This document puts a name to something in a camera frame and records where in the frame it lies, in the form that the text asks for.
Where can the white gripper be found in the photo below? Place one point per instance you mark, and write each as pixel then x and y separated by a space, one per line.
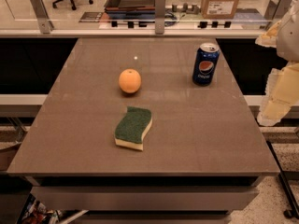
pixel 289 36

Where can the blue pepsi can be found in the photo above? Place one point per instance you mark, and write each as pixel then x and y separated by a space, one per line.
pixel 205 63

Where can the green and yellow sponge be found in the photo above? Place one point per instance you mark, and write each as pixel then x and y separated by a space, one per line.
pixel 133 127

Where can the brown cardboard box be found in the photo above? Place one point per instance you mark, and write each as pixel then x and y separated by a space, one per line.
pixel 218 9

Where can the orange fruit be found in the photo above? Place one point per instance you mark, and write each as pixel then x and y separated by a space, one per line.
pixel 130 81

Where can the right metal glass post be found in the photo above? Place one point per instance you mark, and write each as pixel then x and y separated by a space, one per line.
pixel 276 9

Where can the metal glass post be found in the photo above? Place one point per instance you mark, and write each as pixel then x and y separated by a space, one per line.
pixel 276 9
pixel 43 19
pixel 159 16

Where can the middle metal glass post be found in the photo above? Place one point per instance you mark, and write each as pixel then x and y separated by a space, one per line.
pixel 159 16

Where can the left metal glass post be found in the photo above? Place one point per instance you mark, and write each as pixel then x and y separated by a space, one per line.
pixel 43 19

